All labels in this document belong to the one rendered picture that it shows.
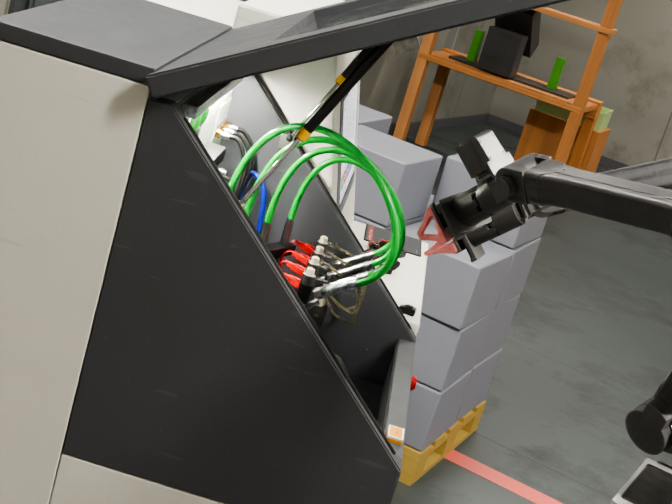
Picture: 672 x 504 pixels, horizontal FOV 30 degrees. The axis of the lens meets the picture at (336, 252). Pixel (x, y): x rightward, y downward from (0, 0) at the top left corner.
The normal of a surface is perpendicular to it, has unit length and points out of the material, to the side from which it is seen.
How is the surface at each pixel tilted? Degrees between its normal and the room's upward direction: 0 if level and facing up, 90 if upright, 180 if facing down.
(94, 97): 90
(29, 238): 90
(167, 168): 90
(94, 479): 90
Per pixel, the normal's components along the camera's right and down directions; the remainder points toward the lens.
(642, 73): -0.46, 0.14
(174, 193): -0.10, 0.27
